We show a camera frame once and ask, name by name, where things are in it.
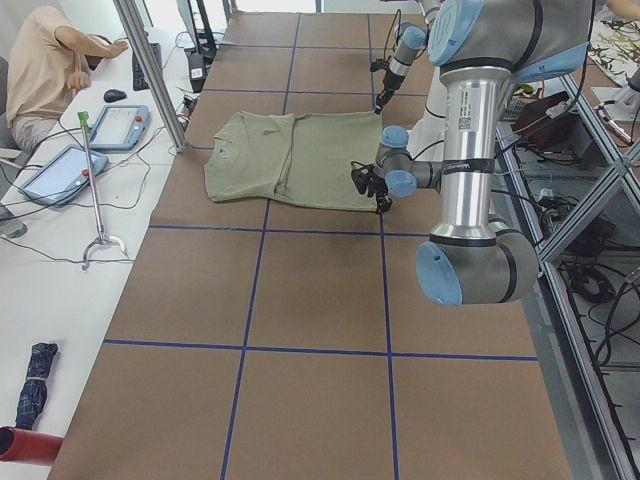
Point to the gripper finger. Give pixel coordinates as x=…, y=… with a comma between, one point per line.
x=380, y=102
x=383, y=204

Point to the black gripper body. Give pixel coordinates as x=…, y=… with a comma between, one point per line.
x=376, y=187
x=387, y=84

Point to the olive green t-shirt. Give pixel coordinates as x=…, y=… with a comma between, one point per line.
x=302, y=160

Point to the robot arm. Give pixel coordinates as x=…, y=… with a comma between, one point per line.
x=482, y=50
x=411, y=41

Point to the black power adapter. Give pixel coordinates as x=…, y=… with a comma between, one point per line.
x=197, y=71

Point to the far teach pendant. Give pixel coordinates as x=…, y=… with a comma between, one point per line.
x=119, y=128

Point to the teach pendant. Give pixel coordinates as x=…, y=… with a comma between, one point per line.
x=119, y=128
x=59, y=180

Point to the black computer mouse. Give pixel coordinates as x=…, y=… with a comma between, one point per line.
x=114, y=95

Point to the metal reacher grabber stick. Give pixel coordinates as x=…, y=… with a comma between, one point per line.
x=103, y=239

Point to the near teach pendant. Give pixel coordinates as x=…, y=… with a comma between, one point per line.
x=59, y=180

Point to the seated person beige shirt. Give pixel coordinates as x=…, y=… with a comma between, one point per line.
x=49, y=64

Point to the folded blue umbrella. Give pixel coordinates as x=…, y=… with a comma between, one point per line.
x=33, y=395

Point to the red cylinder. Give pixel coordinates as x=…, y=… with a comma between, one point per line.
x=29, y=447

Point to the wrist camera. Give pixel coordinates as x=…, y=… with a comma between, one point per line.
x=361, y=176
x=378, y=64

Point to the aluminium frame post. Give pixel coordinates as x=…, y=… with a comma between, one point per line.
x=134, y=29

